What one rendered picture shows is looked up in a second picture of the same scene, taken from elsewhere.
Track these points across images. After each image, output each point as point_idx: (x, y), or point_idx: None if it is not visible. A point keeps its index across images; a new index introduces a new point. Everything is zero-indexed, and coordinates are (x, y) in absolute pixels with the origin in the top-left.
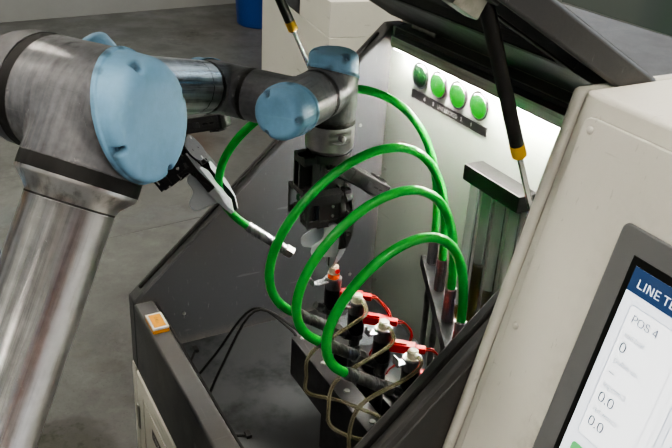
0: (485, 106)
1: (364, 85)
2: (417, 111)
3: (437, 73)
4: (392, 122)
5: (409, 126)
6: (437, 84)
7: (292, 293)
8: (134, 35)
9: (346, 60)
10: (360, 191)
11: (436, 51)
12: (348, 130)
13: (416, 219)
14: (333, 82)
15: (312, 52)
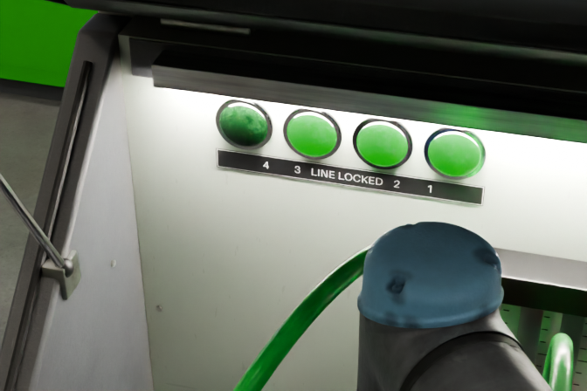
0: (479, 152)
1: (361, 253)
2: (245, 190)
3: (307, 112)
4: (162, 222)
5: (224, 221)
6: (318, 134)
7: None
8: None
9: (496, 268)
10: (131, 375)
11: (302, 72)
12: None
13: (284, 373)
14: (516, 344)
15: (415, 292)
